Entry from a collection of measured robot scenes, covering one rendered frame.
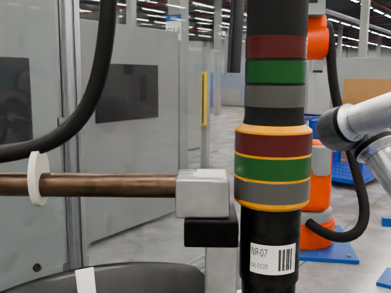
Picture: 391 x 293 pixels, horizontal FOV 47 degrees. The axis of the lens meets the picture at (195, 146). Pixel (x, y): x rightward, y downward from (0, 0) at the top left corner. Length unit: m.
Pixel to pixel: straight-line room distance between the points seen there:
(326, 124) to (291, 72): 0.92
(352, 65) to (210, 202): 10.83
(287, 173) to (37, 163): 0.14
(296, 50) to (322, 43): 4.05
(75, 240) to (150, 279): 0.67
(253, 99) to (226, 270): 0.10
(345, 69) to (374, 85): 2.87
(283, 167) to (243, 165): 0.02
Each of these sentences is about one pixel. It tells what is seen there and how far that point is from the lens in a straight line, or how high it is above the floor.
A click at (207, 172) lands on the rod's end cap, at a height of 1.56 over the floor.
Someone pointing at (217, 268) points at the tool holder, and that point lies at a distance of 0.26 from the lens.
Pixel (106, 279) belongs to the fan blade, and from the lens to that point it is 0.45.
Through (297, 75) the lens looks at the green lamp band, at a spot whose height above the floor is 1.61.
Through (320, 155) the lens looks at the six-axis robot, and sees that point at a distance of 4.15.
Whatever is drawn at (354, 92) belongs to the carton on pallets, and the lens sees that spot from 8.43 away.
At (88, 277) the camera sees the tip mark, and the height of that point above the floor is 1.42.
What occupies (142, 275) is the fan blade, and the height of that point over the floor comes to 1.42.
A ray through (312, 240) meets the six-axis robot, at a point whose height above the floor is 0.14.
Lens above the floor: 1.61
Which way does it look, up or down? 9 degrees down
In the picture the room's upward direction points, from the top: straight up
